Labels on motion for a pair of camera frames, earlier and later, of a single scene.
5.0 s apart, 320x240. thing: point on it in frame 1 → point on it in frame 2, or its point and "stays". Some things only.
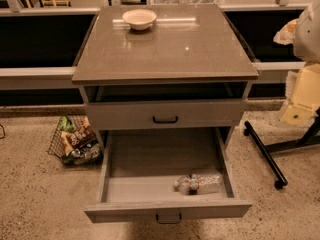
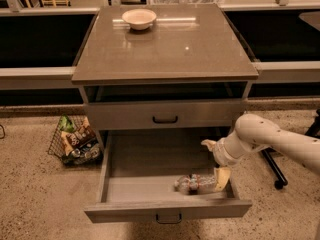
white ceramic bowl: (139, 19) stays
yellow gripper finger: (286, 34) → (222, 175)
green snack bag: (66, 124) stays
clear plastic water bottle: (199, 184) stays
